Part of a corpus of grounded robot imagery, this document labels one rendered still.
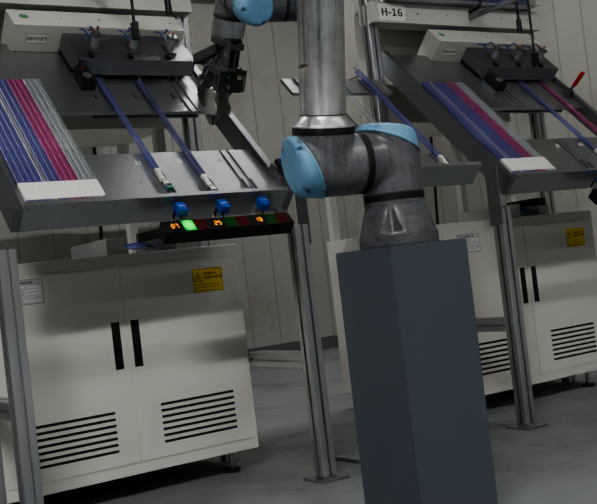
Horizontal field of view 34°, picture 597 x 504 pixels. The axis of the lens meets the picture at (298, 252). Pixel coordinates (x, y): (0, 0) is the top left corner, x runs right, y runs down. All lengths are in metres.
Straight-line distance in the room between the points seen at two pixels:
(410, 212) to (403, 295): 0.16
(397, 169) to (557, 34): 4.23
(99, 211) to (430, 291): 0.79
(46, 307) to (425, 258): 1.05
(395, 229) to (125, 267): 0.94
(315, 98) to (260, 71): 4.71
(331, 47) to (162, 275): 1.02
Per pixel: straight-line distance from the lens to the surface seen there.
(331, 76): 1.80
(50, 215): 2.19
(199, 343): 2.65
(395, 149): 1.85
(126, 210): 2.26
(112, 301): 2.55
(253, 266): 6.27
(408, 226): 1.83
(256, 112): 6.43
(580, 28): 5.92
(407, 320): 1.79
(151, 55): 2.76
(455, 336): 1.86
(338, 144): 1.79
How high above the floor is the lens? 0.52
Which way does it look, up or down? 1 degrees up
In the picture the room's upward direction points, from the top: 7 degrees counter-clockwise
